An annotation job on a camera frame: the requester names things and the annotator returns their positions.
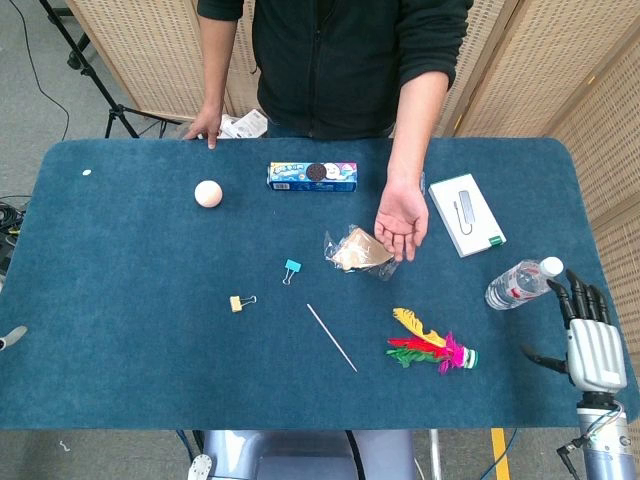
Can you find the silver-blue robot torso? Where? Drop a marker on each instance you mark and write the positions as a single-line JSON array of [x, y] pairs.
[[300, 457]]

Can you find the robot left five-finger hand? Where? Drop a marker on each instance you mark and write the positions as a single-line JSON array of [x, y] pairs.
[[15, 336]]

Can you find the person's black jacket torso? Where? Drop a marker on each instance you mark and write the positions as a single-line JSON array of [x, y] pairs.
[[340, 65]]

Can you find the black tripod stand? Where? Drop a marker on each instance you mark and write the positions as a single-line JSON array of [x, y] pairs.
[[102, 90]]

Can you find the person's left forearm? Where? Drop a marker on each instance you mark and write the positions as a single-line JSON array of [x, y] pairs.
[[417, 125]]

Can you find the colourful feather shuttlecock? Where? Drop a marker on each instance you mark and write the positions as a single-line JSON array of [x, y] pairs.
[[440, 350]]

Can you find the red-label clear water bottle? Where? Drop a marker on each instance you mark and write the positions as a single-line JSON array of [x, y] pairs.
[[520, 285]]

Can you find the clear-wrapped brown snack packet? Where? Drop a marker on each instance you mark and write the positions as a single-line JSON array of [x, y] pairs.
[[360, 252]]

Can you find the white adapter product box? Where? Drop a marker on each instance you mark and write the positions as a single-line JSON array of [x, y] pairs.
[[467, 215]]

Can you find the robot right five-finger hand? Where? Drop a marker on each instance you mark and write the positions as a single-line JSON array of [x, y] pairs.
[[595, 355]]

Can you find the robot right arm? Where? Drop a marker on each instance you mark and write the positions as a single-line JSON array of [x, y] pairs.
[[605, 450]]

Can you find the blue cookie box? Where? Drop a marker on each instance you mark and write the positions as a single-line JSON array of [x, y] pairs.
[[312, 176]]

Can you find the teal binder clip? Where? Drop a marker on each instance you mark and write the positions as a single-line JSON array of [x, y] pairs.
[[293, 265]]

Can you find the woven rattan folding screen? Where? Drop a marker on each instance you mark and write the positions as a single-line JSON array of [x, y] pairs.
[[560, 75], [150, 55]]

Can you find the pale peach ball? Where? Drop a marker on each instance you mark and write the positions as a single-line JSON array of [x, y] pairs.
[[208, 194]]

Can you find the yellow floor tape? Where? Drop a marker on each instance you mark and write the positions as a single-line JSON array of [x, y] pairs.
[[501, 455]]

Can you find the person's left hand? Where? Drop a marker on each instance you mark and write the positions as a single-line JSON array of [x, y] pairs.
[[402, 220]]

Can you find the person's blue jeans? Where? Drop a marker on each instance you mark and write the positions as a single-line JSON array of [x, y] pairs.
[[280, 131]]

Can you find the yellow binder clip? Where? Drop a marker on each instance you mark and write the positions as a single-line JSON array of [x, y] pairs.
[[235, 304]]

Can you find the person's right forearm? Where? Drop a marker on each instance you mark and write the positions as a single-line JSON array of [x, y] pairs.
[[216, 65]]

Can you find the blue felt table mat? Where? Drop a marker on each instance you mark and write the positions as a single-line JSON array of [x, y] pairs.
[[150, 350]]

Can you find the white printed packets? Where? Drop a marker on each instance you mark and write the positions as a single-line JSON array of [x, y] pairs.
[[245, 125]]

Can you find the person's right hand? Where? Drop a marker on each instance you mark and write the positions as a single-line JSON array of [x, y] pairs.
[[207, 122]]

